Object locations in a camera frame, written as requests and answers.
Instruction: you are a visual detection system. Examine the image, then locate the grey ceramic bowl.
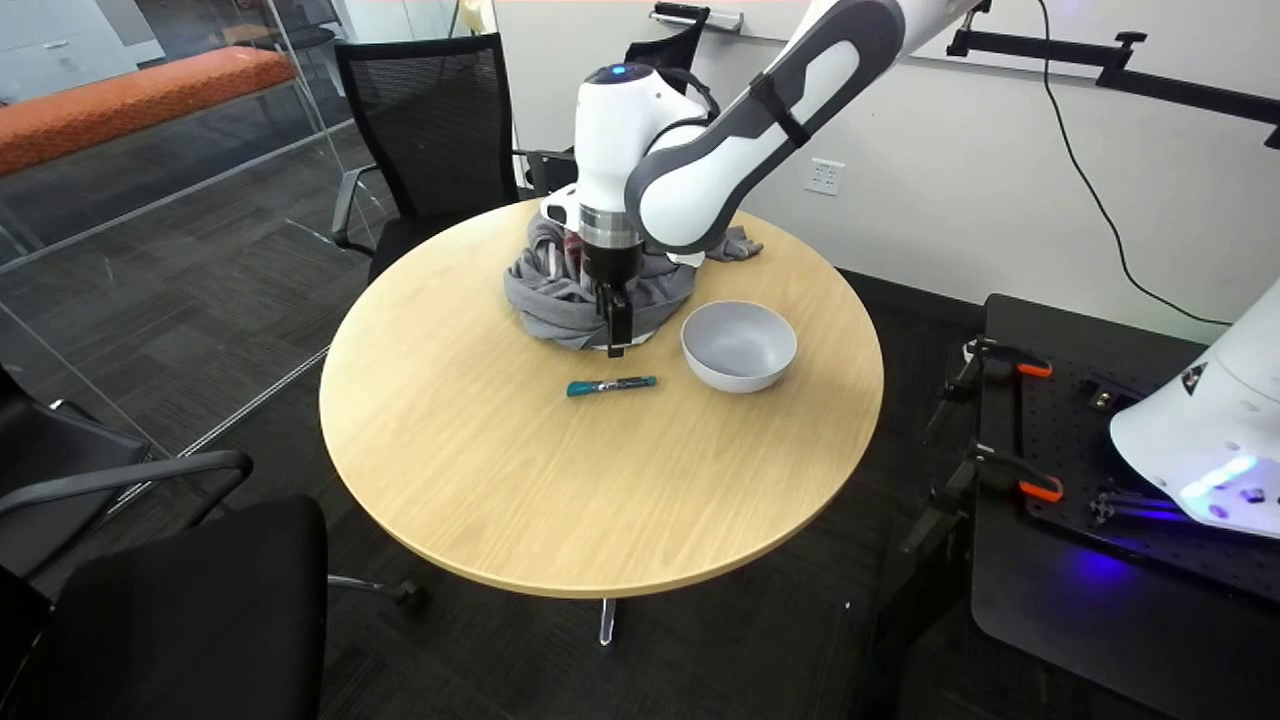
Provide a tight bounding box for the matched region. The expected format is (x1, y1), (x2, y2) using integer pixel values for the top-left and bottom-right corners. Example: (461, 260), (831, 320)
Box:
(679, 301), (801, 398)

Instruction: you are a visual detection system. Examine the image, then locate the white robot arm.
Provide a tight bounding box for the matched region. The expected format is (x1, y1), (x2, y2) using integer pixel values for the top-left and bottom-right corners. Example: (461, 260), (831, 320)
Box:
(554, 0), (980, 355)

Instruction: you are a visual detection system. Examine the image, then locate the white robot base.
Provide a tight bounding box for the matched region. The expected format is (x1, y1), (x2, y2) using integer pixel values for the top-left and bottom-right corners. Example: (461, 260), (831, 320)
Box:
(1108, 280), (1280, 541)

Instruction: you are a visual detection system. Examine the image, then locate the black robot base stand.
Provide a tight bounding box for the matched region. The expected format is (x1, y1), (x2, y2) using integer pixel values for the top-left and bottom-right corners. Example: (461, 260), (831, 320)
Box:
(865, 291), (1280, 720)

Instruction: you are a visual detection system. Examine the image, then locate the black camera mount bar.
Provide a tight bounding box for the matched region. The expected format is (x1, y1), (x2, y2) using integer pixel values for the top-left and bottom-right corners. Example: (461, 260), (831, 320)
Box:
(948, 0), (1280, 147)

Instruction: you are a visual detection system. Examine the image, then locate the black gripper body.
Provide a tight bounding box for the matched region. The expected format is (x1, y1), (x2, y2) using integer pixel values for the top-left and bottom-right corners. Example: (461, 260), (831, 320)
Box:
(584, 244), (638, 310)

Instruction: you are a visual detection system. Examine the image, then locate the green marker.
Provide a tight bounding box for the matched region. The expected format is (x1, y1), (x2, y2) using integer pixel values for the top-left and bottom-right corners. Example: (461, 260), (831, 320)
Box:
(562, 376), (658, 400)

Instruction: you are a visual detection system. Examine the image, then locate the black hanging cable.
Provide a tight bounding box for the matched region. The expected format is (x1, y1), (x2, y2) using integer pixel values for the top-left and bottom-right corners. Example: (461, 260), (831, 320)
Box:
(1032, 0), (1230, 331)

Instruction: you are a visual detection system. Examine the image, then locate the orange-handled black clamp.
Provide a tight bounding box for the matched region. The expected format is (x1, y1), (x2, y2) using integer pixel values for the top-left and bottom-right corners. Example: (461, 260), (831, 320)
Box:
(904, 443), (1068, 555)
(943, 335), (1052, 404)

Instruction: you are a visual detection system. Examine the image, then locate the black office chair foreground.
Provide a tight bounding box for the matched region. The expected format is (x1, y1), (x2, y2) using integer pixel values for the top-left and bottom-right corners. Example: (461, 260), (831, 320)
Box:
(0, 365), (432, 720)

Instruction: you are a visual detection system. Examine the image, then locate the grey crumpled sweatshirt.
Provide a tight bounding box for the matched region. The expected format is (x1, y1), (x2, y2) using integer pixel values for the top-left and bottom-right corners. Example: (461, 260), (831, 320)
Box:
(502, 216), (759, 349)

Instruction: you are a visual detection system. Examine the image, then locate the white wall outlet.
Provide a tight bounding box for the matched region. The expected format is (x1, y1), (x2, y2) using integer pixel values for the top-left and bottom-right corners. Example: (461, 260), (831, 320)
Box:
(805, 155), (846, 197)

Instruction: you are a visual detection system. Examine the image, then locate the round wooden table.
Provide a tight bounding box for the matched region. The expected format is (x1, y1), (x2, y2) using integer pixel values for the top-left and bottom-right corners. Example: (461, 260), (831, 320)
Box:
(318, 204), (884, 610)

